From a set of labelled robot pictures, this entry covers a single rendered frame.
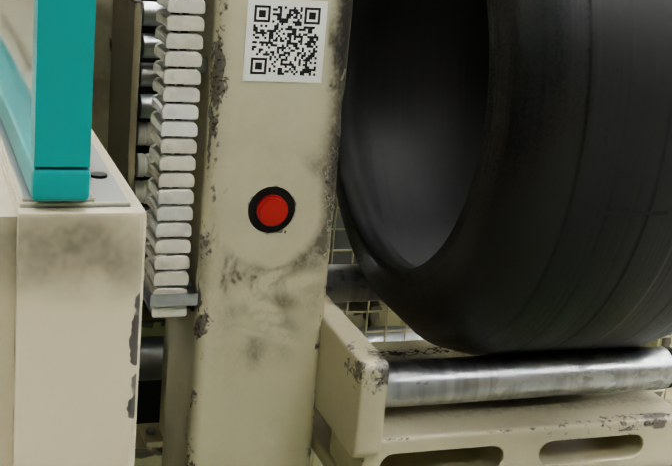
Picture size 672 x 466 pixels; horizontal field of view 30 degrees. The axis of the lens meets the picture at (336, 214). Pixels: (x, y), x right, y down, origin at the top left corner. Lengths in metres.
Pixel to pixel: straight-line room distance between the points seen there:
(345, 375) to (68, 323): 0.76
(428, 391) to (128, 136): 0.53
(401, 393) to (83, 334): 0.79
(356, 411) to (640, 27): 0.42
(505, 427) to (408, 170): 0.43
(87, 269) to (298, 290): 0.79
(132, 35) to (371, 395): 0.58
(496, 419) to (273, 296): 0.25
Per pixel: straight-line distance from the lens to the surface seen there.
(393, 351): 1.56
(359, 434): 1.17
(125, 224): 0.43
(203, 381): 1.23
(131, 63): 1.52
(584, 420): 1.30
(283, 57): 1.15
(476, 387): 1.24
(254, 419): 1.26
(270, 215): 1.18
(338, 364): 1.20
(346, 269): 1.47
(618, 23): 1.06
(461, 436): 1.23
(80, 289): 0.44
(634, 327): 1.24
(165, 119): 1.18
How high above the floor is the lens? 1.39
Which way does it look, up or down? 16 degrees down
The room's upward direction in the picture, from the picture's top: 5 degrees clockwise
